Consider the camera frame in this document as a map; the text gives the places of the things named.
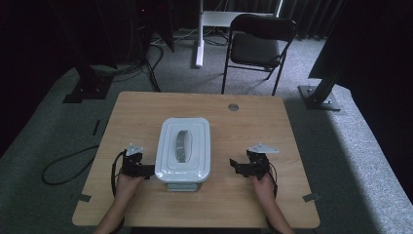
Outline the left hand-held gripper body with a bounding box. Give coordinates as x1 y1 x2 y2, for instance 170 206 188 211
120 143 146 178

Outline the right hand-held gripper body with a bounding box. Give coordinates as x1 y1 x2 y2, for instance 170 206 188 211
244 141 281 180

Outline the pale blue box lid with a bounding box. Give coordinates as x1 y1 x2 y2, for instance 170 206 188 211
154 117 211 183

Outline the clear brown storage box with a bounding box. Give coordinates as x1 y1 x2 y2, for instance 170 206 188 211
165 180 200 192

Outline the person's right hand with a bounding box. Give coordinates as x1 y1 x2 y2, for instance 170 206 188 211
250 171 277 204

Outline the person's left hand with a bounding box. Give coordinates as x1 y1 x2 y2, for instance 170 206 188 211
114 172 144 204

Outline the grey tape piece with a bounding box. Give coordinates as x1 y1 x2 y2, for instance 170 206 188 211
302 192 320 203
71 193 93 203

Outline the black stand with dark base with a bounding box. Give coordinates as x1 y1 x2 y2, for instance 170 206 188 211
48 0 115 104

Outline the black stand with grey base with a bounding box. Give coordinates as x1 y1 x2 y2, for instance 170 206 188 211
297 48 345 112

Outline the black folding chair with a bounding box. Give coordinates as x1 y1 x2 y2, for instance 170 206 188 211
221 13 298 97

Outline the black curtain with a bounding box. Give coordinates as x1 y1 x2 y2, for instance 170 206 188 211
279 0 346 41

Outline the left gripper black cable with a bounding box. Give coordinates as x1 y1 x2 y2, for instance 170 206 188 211
110 149 129 234

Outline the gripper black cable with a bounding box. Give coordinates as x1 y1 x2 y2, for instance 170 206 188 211
110 149 129 234
266 161 280 200

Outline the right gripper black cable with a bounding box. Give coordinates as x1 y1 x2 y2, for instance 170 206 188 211
266 161 280 200

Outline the black looped floor cable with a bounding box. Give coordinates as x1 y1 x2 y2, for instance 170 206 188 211
41 144 100 186

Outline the thick black floor cable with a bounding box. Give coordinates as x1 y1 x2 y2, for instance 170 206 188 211
142 43 165 93

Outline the white desk frame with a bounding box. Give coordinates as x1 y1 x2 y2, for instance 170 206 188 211
194 0 283 68

